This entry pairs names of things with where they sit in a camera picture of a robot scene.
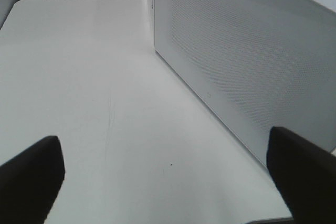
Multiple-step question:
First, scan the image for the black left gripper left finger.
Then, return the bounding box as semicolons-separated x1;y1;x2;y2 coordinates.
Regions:
1;136;65;223

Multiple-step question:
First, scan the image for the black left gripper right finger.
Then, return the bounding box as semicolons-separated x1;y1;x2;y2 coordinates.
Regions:
267;126;335;223

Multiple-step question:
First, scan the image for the white microwave door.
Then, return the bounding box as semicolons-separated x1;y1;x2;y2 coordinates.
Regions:
154;0;335;164

